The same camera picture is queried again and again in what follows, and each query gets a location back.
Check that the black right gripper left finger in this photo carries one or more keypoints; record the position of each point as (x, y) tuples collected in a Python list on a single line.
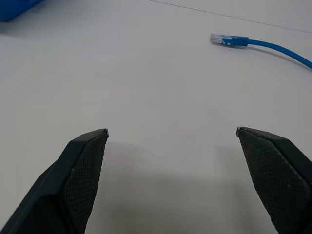
[(73, 180)]

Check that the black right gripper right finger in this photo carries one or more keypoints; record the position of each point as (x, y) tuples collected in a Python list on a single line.
[(275, 180)]

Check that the blue plastic box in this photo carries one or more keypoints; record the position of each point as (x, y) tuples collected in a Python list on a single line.
[(12, 9)]

